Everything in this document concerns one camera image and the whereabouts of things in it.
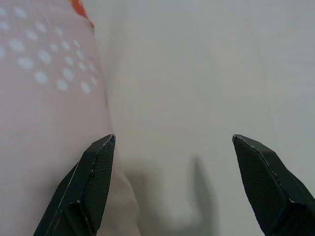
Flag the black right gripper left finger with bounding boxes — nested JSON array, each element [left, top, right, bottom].
[[33, 134, 116, 236]]

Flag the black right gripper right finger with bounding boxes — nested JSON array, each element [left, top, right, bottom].
[[232, 134, 315, 236]]

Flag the pink dotted pillow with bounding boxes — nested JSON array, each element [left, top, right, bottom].
[[0, 0, 141, 236]]

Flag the cream bed mattress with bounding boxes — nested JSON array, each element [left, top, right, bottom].
[[93, 0, 315, 236]]

